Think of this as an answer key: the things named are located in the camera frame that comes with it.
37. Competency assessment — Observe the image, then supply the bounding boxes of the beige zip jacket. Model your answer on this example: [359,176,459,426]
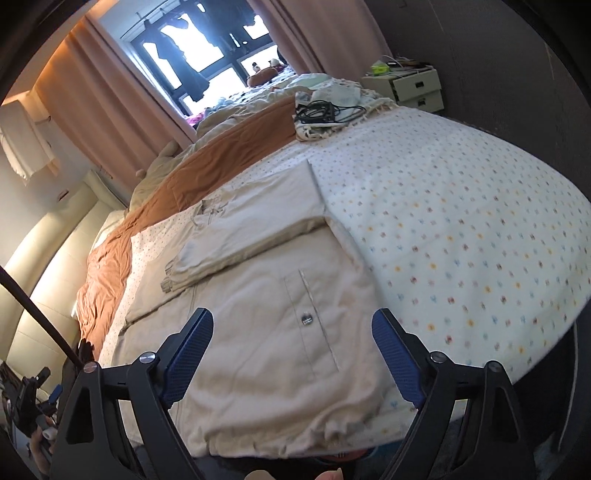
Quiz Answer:
[113,162,414,458]

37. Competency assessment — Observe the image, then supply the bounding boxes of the person's left hand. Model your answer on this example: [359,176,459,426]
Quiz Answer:
[29,423,59,476]

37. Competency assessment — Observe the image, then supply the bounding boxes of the person's right hand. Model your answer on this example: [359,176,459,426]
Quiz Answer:
[245,468,344,480]

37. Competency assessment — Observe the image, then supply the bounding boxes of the white dotted bed sheet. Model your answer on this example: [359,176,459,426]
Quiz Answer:
[96,105,591,439]

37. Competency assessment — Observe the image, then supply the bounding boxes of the cream padded headboard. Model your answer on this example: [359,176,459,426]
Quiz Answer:
[1,171,126,397]

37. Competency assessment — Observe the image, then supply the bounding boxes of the orange brown quilt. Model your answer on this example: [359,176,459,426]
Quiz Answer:
[76,95,296,360]

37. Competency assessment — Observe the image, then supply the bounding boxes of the left pink curtain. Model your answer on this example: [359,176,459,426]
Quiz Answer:
[34,16,194,190]

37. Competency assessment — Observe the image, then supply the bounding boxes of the white hanging shirt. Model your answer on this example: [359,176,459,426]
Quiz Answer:
[0,101,59,184]

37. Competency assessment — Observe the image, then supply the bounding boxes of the white bedside drawer cabinet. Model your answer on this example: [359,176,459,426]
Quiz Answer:
[361,66,445,113]

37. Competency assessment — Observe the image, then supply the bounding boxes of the brown plush toy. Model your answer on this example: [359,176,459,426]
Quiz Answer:
[246,59,286,88]

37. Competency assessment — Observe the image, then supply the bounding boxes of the patterned cloth with cables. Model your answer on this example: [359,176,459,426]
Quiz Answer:
[294,79,399,142]

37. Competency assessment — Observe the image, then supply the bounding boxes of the dark clothes on rail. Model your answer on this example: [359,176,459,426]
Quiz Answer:
[135,1,270,104]

